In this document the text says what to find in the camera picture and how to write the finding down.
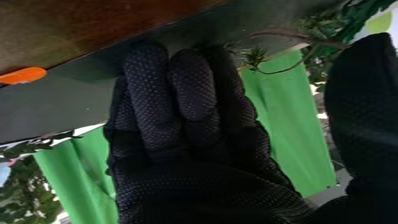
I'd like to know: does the green sprig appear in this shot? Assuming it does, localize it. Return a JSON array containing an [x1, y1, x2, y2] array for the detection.
[[235, 29, 353, 76]]

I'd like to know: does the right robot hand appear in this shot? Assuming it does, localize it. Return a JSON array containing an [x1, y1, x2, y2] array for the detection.
[[104, 32, 398, 224]]

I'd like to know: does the dark mat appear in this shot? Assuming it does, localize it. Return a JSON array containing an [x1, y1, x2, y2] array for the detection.
[[0, 0, 358, 145]]

